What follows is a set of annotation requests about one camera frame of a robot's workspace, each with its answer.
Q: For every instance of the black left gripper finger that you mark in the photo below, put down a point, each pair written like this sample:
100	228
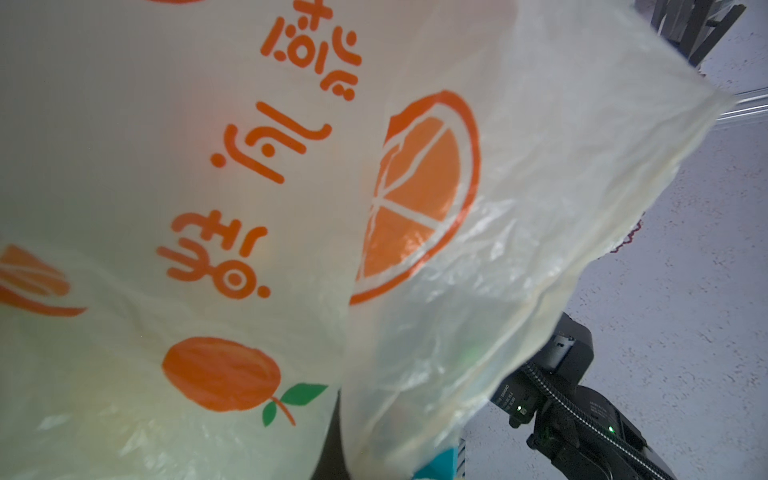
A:
331	464

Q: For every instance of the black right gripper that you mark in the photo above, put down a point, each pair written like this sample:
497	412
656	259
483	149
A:
564	360

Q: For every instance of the orange print plastic bag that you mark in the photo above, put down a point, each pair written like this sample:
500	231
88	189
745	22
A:
225	222

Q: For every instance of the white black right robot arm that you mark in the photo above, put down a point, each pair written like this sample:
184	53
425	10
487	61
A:
576	428

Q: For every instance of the teal plastic basket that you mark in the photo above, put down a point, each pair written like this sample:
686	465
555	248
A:
449	465

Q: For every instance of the grey wall shelf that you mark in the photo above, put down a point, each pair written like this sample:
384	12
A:
692	27

